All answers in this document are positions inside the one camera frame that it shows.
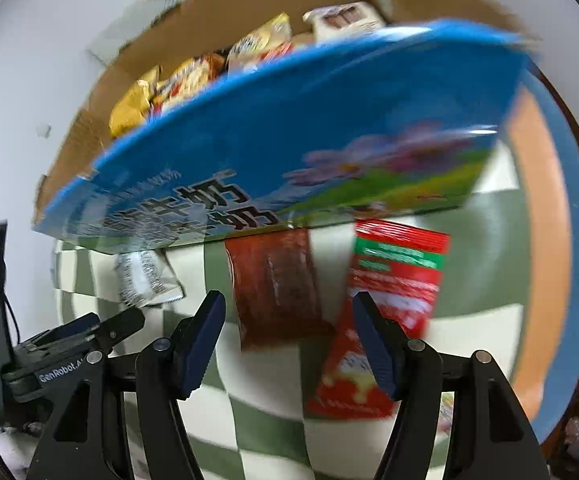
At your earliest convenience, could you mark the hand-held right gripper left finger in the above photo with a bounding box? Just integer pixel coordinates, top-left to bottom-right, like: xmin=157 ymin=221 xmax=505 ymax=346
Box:
xmin=26 ymin=290 xmax=228 ymax=480

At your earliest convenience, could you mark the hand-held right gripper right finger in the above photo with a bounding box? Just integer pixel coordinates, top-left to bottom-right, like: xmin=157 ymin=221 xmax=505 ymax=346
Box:
xmin=352 ymin=291 xmax=543 ymax=480

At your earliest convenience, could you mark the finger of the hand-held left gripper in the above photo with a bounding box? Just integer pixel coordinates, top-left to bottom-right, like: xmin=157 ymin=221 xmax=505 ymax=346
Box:
xmin=96 ymin=307 xmax=145 ymax=356
xmin=32 ymin=311 xmax=103 ymax=348

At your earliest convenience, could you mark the grey white snack packet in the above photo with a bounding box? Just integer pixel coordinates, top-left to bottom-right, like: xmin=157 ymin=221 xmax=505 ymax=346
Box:
xmin=114 ymin=250 xmax=186 ymax=308

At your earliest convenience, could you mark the long red snack packet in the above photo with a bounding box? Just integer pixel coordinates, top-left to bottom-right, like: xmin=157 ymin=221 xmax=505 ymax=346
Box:
xmin=305 ymin=219 xmax=451 ymax=420

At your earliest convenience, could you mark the dark red snack packet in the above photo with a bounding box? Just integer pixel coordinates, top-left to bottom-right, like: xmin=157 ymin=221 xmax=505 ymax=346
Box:
xmin=224 ymin=227 xmax=337 ymax=352

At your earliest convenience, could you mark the small yellow snack packet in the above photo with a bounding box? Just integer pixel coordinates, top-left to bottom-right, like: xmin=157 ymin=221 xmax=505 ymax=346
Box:
xmin=108 ymin=65 xmax=163 ymax=138

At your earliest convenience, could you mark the printed cardboard box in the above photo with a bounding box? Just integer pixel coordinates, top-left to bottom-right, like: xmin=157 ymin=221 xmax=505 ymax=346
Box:
xmin=32 ymin=0 xmax=543 ymax=261

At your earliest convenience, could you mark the large yellow noodle packet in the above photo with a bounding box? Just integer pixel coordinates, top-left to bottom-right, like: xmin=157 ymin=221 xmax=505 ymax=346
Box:
xmin=150 ymin=52 xmax=228 ymax=116

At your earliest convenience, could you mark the white chocolate stick box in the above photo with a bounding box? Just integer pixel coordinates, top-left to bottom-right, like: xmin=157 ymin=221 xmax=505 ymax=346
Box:
xmin=303 ymin=2 xmax=385 ymax=41

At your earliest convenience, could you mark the green white checkered blanket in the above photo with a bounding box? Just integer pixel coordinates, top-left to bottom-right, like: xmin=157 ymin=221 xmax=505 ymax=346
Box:
xmin=50 ymin=75 xmax=573 ymax=480

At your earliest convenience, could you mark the white pillow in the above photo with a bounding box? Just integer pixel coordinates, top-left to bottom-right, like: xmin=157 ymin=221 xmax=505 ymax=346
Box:
xmin=87 ymin=0 xmax=265 ymax=66

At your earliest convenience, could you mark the black cable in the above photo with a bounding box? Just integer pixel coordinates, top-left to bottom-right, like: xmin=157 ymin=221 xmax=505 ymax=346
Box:
xmin=0 ymin=285 xmax=21 ymax=347

